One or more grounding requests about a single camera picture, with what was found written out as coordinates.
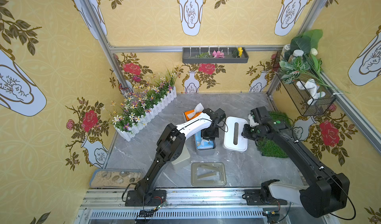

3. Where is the olive green frame tray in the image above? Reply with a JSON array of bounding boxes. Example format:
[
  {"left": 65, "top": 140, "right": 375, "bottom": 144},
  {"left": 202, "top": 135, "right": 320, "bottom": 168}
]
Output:
[{"left": 191, "top": 162, "right": 227, "bottom": 187}]

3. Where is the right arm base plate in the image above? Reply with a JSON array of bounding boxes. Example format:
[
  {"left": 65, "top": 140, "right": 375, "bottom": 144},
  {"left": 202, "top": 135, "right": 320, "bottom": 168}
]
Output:
[{"left": 242, "top": 189, "right": 288, "bottom": 206}]

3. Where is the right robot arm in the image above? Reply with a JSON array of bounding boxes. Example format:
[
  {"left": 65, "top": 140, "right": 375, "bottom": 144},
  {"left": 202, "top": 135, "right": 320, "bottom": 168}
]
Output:
[{"left": 242, "top": 107, "right": 350, "bottom": 218}]

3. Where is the grey tissue box base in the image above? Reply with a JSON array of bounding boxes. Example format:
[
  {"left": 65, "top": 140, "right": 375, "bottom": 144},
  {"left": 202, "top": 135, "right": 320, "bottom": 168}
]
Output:
[{"left": 195, "top": 139, "right": 216, "bottom": 156}]

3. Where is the yellow artificial flower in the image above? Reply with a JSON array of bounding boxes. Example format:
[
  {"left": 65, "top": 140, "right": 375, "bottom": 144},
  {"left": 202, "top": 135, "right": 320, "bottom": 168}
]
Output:
[{"left": 237, "top": 47, "right": 243, "bottom": 57}]

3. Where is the beige tissue box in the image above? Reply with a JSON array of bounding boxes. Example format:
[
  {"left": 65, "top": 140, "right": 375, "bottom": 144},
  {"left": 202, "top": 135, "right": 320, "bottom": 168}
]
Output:
[{"left": 172, "top": 145, "right": 191, "bottom": 170}]

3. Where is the white fence flower planter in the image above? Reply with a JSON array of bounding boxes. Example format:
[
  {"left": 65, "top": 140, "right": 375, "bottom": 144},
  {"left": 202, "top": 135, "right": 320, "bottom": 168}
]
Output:
[{"left": 111, "top": 69, "right": 179, "bottom": 142}]

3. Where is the blue tissue paper pack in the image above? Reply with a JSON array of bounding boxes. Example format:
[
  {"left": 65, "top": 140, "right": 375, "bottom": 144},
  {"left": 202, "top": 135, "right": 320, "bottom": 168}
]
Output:
[{"left": 195, "top": 131, "right": 214, "bottom": 150}]

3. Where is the pink artificial flower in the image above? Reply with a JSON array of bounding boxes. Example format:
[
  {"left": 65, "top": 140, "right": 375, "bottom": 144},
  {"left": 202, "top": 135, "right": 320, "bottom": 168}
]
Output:
[{"left": 212, "top": 51, "right": 225, "bottom": 58}]

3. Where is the black wire wall basket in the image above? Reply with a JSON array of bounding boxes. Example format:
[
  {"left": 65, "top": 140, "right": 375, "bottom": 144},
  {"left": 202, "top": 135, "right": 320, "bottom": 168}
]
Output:
[{"left": 277, "top": 73, "right": 336, "bottom": 117}]

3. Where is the green artificial leaf plant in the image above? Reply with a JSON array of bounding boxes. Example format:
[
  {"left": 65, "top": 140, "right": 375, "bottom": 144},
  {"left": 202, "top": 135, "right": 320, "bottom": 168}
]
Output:
[{"left": 279, "top": 29, "right": 344, "bottom": 93}]

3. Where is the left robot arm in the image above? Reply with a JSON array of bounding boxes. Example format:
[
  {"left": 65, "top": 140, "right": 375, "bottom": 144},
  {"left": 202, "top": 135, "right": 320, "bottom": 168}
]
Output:
[{"left": 126, "top": 108, "right": 226, "bottom": 206}]

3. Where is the white tissue box lid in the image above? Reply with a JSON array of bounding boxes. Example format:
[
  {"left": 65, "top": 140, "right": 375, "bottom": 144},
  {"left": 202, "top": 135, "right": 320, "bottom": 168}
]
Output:
[{"left": 223, "top": 117, "right": 248, "bottom": 153}]

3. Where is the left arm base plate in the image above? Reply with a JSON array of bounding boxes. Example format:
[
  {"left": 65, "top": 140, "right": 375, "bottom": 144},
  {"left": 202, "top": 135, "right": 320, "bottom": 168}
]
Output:
[{"left": 125, "top": 189, "right": 167, "bottom": 207}]

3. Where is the orange tissue pack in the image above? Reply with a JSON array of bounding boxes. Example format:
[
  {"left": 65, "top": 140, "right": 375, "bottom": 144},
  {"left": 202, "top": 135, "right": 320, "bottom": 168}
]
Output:
[{"left": 183, "top": 103, "right": 204, "bottom": 122}]

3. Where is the green artificial grass mat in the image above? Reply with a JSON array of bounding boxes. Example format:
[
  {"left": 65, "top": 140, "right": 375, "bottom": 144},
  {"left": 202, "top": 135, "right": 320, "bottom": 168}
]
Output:
[{"left": 256, "top": 111, "right": 294, "bottom": 158}]

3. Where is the sand tray with stones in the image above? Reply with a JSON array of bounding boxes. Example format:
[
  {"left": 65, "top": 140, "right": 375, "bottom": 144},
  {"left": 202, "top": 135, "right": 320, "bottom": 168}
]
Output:
[{"left": 89, "top": 169, "right": 142, "bottom": 188}]

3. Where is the grey wall shelf tray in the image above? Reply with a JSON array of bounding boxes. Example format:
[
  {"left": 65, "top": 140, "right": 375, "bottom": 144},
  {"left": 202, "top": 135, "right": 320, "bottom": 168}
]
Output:
[{"left": 182, "top": 46, "right": 249, "bottom": 64}]

